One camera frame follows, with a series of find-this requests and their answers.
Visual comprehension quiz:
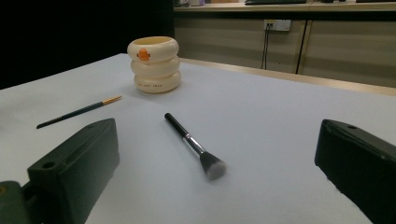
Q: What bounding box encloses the cream ringed brush holder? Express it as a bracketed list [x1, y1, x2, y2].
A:
[126, 35, 182, 94]

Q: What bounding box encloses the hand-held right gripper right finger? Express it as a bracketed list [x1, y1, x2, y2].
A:
[314, 119, 396, 224]

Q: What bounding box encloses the white wall socket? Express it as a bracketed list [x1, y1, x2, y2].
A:
[263, 19, 292, 32]

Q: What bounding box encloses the wooden stick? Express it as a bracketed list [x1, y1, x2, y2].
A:
[35, 95, 123, 130]

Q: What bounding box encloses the white table mat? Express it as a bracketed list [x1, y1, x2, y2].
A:
[0, 52, 396, 224]

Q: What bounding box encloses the black makeup brush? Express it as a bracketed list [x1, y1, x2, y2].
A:
[163, 112, 227, 181]

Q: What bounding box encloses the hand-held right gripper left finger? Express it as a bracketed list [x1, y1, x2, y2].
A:
[27, 118, 120, 224]

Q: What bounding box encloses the dark flat device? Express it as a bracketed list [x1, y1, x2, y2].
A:
[245, 0, 307, 6]

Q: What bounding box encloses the long wall counter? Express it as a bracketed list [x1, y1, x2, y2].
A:
[173, 1, 396, 21]

